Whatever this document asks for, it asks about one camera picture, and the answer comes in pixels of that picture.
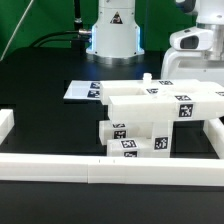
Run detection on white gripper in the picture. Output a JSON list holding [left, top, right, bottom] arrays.
[[161, 28, 224, 84]]

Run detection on white chair back frame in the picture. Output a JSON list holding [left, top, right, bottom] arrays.
[[100, 79, 224, 123]]

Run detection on white chair seat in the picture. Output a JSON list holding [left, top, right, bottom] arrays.
[[140, 73, 173, 158]]

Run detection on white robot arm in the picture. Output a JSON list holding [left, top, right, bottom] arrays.
[[86, 0, 224, 86]]

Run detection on grey diagonal rod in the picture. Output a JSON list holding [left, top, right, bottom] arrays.
[[0, 0, 35, 62]]

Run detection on white U-shaped fence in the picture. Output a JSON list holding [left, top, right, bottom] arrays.
[[0, 109, 224, 188]]

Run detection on black vertical post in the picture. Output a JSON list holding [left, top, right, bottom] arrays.
[[72, 0, 83, 49]]

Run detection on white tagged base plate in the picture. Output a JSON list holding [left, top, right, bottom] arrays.
[[64, 80, 100, 100]]

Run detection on black cable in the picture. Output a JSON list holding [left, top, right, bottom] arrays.
[[29, 29, 94, 48]]

